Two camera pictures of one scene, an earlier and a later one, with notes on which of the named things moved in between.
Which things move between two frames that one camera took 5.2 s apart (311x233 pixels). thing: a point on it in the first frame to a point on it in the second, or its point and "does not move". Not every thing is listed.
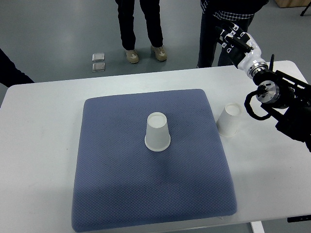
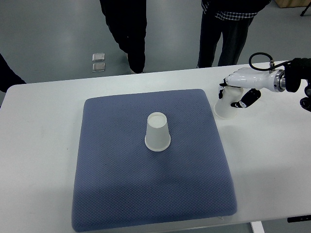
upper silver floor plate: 98,57 does not move
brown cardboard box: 290,3 does not move
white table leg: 257,226 does not move
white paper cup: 227,124 to 223,108
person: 151,9 to 128,21
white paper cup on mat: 157,138 does not move
